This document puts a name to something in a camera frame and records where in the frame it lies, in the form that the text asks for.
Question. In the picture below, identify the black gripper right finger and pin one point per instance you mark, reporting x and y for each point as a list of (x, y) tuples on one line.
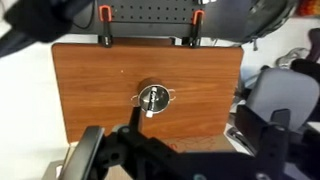
[(268, 139)]

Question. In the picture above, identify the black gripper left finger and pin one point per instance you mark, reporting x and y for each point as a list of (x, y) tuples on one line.
[(96, 153)]

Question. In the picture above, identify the black Expo marker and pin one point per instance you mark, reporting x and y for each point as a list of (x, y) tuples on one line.
[(151, 103)]

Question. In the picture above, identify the grey office chair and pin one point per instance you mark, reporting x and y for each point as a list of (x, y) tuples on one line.
[(281, 89)]

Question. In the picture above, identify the black backpack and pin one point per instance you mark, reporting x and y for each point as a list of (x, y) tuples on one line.
[(265, 17)]

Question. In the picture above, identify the left orange black clamp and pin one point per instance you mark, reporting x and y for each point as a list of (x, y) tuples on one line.
[(105, 15)]

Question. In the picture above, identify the orange black clamp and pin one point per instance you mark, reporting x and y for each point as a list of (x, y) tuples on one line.
[(194, 40), (105, 15)]

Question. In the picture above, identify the right orange black clamp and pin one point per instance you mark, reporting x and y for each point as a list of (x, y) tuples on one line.
[(194, 40)]

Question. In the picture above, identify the silver pot with handles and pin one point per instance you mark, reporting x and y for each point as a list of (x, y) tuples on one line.
[(163, 99)]

